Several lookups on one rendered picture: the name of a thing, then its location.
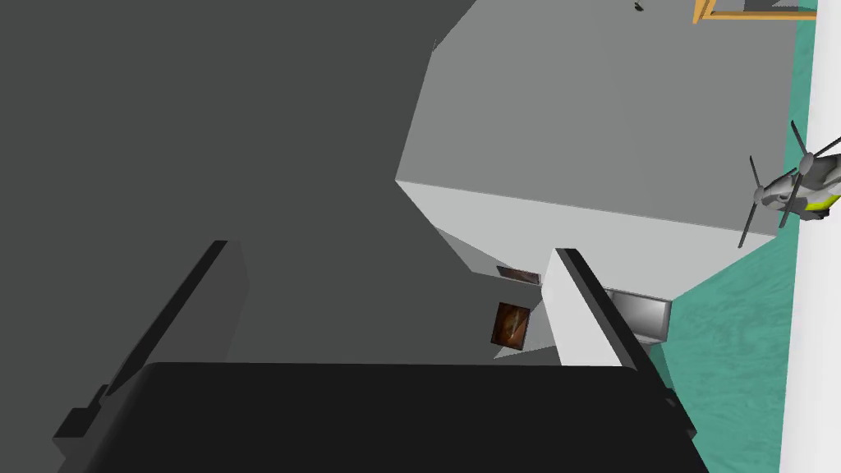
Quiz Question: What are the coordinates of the orange wooden frame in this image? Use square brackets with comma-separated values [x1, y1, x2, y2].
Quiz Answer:
[692, 0, 819, 26]

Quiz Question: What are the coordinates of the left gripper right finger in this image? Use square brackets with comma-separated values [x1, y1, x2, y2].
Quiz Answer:
[540, 247, 651, 373]

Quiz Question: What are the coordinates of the brown framed picture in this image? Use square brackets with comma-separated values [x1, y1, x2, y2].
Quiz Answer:
[489, 301, 531, 351]

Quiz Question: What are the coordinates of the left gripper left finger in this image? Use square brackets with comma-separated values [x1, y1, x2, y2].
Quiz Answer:
[98, 239, 250, 398]

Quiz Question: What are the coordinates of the dark framed picture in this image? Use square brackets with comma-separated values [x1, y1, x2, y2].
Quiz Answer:
[495, 264, 543, 287]

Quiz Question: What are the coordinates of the grey toy aircraft with propellers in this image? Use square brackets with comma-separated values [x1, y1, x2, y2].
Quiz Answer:
[736, 119, 841, 250]

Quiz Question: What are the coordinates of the grey framed window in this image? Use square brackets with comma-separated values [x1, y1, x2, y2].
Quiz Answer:
[603, 287, 674, 346]

